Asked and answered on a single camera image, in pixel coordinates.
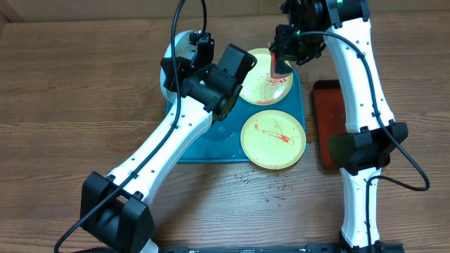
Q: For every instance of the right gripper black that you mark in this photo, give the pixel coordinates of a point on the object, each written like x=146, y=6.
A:
x=286, y=47

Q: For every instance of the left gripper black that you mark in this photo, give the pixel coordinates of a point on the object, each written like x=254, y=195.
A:
x=182, y=68

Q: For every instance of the red sponge with dark scourer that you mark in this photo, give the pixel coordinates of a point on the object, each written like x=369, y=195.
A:
x=279, y=68

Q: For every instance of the yellow-green plate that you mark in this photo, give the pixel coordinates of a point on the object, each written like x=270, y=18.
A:
x=273, y=139
x=259, y=88

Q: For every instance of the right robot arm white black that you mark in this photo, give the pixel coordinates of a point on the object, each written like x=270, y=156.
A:
x=371, y=131

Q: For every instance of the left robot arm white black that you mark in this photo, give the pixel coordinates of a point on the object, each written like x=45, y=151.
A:
x=115, y=209

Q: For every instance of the teal plastic serving tray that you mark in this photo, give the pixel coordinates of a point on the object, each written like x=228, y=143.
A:
x=221, y=142

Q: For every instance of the black tray with red water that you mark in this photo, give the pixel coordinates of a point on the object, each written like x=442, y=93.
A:
x=329, y=108

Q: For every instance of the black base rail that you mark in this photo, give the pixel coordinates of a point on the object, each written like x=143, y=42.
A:
x=309, y=248

